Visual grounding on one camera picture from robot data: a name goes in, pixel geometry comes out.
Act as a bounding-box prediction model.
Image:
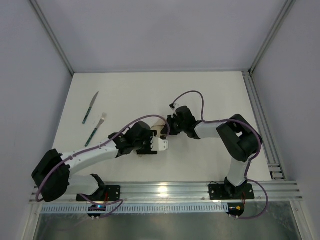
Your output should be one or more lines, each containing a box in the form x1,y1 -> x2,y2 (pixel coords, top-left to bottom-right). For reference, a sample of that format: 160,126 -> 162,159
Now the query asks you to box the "beige cloth napkin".
151,119 -> 167,138

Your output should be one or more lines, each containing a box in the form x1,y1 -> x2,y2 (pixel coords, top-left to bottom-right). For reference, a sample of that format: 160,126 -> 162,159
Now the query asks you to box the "silver fork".
84,112 -> 107,147

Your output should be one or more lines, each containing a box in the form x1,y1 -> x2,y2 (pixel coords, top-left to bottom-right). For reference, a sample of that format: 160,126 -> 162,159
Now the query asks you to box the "green handled knife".
82,91 -> 99,125

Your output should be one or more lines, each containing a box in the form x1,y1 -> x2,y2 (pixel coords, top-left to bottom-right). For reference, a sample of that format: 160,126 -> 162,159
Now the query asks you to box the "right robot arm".
160,106 -> 263,201

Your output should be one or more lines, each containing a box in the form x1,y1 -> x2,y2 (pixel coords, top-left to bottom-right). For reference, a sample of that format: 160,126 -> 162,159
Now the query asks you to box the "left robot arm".
31,121 -> 157,202

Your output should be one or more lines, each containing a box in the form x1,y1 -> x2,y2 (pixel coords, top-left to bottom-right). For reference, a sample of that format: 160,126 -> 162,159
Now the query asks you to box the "left controller board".
87,204 -> 106,221

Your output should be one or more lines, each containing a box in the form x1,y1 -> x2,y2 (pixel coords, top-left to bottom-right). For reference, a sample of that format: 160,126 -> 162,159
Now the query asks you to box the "controller board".
87,204 -> 106,221
226,202 -> 245,219

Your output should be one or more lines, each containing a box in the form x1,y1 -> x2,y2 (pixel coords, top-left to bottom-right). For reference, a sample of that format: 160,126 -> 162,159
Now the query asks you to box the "right controller board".
226,202 -> 245,219

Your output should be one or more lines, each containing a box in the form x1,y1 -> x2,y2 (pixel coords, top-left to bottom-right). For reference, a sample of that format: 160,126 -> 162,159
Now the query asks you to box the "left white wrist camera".
150,136 -> 169,152

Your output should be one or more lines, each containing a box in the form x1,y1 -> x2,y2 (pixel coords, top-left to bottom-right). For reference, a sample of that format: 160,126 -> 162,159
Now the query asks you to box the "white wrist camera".
169,103 -> 179,113
150,136 -> 169,152

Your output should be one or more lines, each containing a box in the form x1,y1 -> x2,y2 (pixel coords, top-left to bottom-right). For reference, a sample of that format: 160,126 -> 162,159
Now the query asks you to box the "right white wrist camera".
169,103 -> 179,113

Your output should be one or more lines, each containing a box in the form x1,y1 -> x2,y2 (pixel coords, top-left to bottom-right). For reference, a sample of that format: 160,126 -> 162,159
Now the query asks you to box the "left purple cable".
36,114 -> 171,220

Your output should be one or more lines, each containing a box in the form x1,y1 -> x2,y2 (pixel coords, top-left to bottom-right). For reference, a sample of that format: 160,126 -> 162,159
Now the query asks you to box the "front aluminium rail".
28,181 -> 303,205

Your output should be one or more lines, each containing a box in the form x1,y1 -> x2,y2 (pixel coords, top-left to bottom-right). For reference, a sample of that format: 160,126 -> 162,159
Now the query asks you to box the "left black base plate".
86,185 -> 121,202

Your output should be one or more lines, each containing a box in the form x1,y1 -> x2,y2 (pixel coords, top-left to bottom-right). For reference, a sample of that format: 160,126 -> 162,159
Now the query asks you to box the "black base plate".
208,181 -> 255,200
86,185 -> 121,202

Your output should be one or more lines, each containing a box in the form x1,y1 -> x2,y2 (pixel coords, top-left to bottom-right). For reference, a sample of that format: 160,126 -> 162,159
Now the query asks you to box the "slotted cable duct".
40,202 -> 228,214

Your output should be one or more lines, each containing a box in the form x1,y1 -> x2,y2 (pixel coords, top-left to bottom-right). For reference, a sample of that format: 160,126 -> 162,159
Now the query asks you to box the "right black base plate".
208,181 -> 255,200

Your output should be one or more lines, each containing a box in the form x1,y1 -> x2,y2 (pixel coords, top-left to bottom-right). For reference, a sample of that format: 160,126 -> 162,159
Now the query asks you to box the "right aluminium side rail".
242,71 -> 287,181

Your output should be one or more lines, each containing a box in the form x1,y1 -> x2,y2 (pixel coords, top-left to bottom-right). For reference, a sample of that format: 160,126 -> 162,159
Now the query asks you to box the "right frame post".
248,0 -> 296,75

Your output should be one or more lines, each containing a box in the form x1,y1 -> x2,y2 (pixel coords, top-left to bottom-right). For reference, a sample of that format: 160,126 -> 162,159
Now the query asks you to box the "frame post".
28,0 -> 75,77
248,0 -> 296,75

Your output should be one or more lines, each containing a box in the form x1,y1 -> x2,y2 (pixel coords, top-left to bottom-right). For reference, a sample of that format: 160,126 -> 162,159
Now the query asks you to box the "left frame post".
28,0 -> 75,77

